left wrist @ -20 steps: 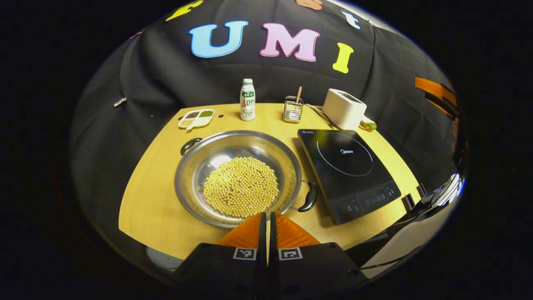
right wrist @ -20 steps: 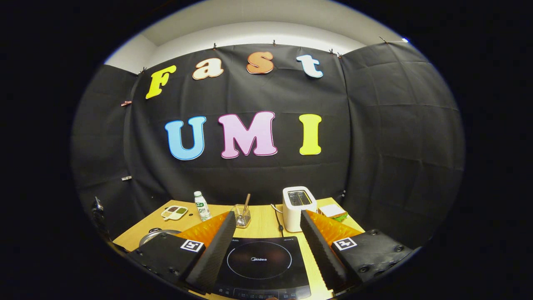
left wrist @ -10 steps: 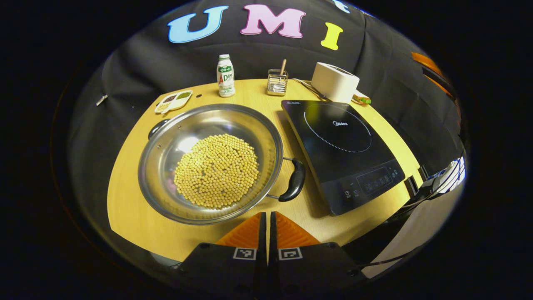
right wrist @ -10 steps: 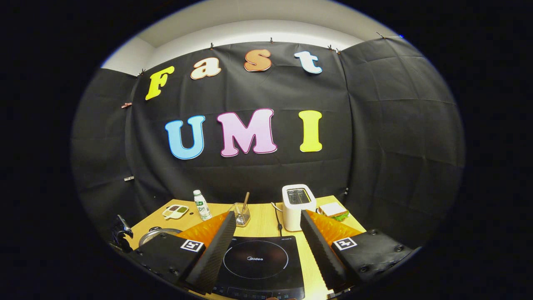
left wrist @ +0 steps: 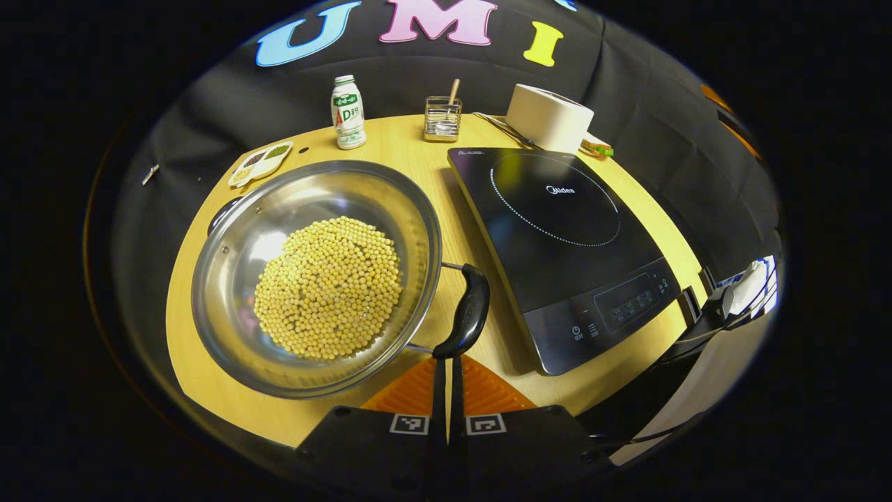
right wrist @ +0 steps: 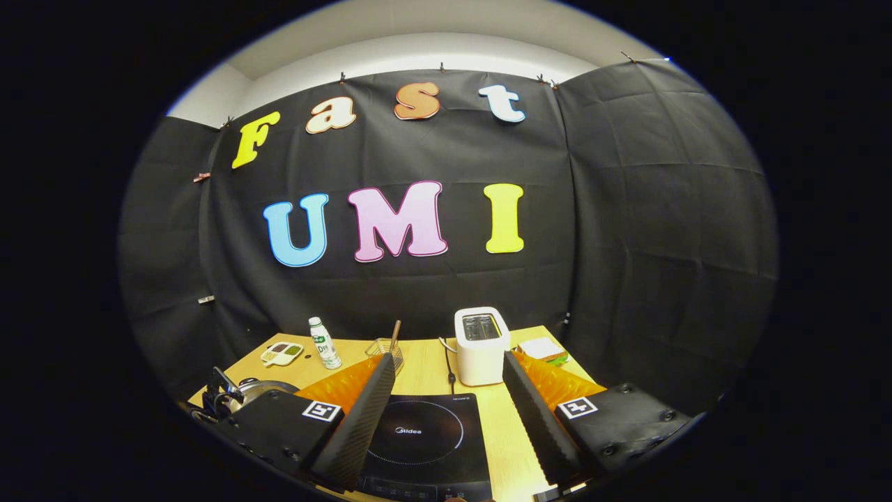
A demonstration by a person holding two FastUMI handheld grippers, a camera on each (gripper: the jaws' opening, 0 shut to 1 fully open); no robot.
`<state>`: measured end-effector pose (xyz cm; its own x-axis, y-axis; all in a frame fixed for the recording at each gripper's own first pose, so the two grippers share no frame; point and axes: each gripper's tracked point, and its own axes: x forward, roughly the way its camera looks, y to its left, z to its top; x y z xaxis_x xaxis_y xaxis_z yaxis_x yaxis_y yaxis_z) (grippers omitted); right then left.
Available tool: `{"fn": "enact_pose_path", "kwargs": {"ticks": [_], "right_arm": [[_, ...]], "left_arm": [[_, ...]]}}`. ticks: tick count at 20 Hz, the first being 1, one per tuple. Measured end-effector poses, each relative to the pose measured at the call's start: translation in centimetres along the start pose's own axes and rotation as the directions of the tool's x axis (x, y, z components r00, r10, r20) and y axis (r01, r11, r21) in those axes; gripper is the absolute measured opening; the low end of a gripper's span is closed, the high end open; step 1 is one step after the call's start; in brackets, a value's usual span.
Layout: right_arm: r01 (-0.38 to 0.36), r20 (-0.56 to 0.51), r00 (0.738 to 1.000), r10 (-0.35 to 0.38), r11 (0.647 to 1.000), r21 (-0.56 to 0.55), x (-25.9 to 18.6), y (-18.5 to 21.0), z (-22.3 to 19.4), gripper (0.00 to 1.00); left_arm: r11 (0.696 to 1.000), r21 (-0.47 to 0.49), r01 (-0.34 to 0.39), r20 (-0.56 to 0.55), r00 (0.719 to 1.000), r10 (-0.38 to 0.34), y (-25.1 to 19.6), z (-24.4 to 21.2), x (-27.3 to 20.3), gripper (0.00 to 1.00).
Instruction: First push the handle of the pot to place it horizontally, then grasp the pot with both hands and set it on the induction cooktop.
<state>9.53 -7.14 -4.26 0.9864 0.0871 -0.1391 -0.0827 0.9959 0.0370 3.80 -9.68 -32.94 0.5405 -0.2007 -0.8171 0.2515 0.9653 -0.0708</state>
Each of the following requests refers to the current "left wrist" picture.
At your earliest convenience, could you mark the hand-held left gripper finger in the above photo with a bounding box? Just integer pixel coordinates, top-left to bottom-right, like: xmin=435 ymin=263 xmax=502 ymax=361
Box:
xmin=296 ymin=356 xmax=450 ymax=492
xmin=449 ymin=354 xmax=614 ymax=492

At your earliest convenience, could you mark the pile of yellow soybeans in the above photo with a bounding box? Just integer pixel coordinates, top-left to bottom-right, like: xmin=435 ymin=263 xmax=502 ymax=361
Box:
xmin=253 ymin=216 xmax=403 ymax=361

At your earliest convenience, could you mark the black induction cooktop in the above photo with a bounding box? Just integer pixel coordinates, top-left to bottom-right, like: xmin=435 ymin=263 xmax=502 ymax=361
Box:
xmin=447 ymin=146 xmax=682 ymax=376

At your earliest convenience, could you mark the steel pot with black handles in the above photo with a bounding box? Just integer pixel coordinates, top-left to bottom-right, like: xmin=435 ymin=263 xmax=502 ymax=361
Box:
xmin=190 ymin=159 xmax=491 ymax=400

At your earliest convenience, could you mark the toy sandwich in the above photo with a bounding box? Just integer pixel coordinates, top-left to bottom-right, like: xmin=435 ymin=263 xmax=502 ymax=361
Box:
xmin=580 ymin=132 xmax=615 ymax=158

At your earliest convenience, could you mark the white toaster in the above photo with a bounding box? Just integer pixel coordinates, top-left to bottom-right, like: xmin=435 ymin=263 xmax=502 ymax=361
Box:
xmin=506 ymin=84 xmax=595 ymax=154

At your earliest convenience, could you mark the white divided dish of beans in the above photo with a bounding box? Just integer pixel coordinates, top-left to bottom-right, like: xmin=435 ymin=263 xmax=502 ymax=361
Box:
xmin=228 ymin=141 xmax=294 ymax=188

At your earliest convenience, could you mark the white drink bottle green label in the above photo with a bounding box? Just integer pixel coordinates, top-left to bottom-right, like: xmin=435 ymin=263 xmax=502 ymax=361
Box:
xmin=330 ymin=75 xmax=367 ymax=151

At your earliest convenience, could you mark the white and blue object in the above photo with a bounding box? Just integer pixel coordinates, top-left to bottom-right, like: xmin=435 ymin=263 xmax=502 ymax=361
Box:
xmin=723 ymin=257 xmax=778 ymax=318

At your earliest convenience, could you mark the black backdrop cloth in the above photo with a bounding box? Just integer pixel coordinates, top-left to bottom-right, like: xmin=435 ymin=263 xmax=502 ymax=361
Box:
xmin=91 ymin=0 xmax=781 ymax=280

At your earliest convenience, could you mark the black power cable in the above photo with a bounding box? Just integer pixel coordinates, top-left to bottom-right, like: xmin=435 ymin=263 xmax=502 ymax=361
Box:
xmin=592 ymin=411 xmax=705 ymax=448

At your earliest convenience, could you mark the wire utensil holder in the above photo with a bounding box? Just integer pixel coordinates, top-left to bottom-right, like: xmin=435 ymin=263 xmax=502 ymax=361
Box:
xmin=424 ymin=96 xmax=463 ymax=143

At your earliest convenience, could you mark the toaster power cable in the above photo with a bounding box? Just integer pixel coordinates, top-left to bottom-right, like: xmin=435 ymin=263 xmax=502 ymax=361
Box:
xmin=474 ymin=112 xmax=537 ymax=149

